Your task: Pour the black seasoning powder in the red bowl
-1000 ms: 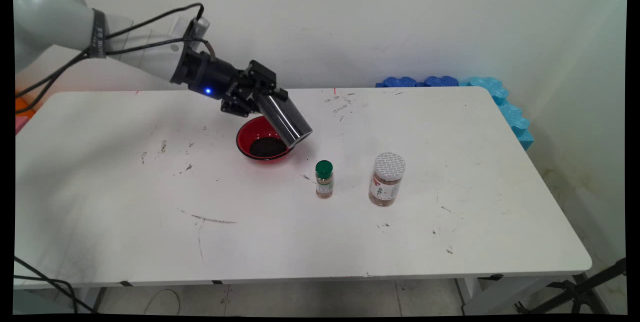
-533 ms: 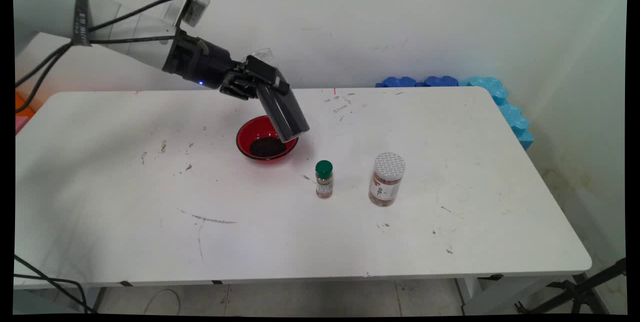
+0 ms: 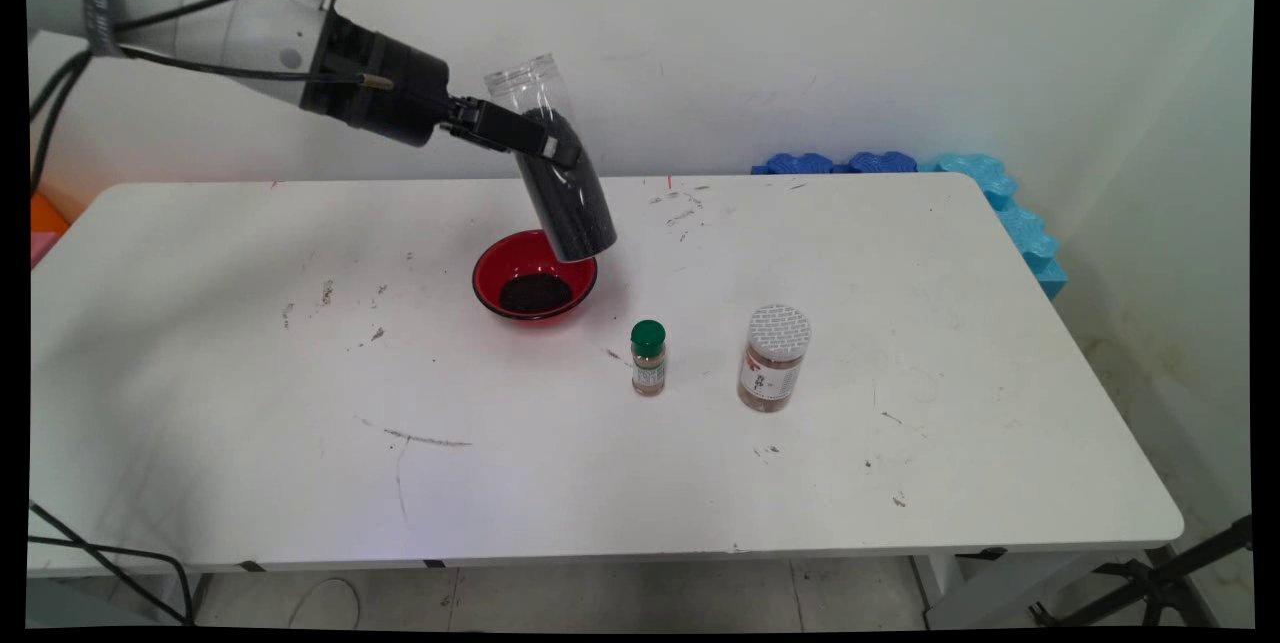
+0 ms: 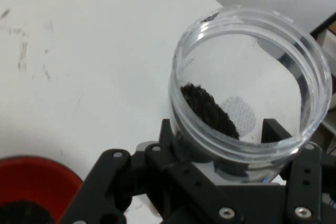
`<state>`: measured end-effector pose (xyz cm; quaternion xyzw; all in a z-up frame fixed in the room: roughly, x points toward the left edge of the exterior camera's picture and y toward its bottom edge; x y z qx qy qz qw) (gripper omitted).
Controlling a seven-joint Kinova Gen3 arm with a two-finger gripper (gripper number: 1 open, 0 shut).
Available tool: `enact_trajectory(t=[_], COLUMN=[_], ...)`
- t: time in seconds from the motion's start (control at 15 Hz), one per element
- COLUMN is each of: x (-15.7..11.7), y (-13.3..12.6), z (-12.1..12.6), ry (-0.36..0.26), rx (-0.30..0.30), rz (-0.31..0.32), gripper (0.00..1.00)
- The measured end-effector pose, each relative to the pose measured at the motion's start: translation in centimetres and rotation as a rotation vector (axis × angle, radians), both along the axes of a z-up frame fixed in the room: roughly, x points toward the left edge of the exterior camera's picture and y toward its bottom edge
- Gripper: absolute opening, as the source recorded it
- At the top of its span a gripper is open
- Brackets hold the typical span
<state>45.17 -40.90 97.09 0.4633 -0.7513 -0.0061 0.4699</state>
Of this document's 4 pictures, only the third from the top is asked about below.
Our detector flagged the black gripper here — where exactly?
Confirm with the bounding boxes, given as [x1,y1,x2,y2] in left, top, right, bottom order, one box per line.
[298,11,583,172]

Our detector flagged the clear jar of black seeds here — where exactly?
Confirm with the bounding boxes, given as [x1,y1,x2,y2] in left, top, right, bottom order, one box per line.
[484,53,619,264]

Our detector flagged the red bowl with black rim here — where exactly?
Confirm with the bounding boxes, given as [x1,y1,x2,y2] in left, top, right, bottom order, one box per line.
[472,231,600,322]

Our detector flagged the pile of black seeds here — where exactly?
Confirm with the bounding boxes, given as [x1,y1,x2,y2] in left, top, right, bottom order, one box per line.
[498,271,574,316]

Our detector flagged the small green-capped spice bottle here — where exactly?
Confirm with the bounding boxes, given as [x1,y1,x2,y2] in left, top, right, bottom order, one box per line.
[630,320,668,398]

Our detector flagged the dark blue foam mat piece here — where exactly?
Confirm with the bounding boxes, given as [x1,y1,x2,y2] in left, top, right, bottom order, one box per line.
[848,151,918,175]
[752,153,835,176]

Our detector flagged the white-lidded brown spice jar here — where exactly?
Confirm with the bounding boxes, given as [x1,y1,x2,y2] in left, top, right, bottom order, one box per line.
[737,304,812,414]

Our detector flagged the orange foam mat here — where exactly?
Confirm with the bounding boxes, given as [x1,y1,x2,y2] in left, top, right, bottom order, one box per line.
[30,189,73,234]

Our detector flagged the light blue foam mat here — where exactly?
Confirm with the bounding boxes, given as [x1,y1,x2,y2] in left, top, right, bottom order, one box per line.
[920,153,1069,302]

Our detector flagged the white table leg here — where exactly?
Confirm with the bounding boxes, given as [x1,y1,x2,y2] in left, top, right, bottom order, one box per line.
[155,573,211,626]
[912,553,1151,629]

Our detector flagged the black tripod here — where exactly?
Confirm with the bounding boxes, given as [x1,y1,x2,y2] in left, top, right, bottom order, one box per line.
[1030,515,1253,629]

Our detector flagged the black cable with metal plug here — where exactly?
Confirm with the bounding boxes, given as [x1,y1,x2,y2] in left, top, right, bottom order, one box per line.
[30,43,396,199]

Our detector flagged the thin grey floor wire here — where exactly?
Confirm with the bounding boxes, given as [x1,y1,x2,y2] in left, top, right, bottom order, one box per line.
[290,578,361,629]

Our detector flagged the black floor cable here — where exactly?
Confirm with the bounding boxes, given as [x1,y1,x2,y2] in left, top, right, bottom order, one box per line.
[28,501,196,626]

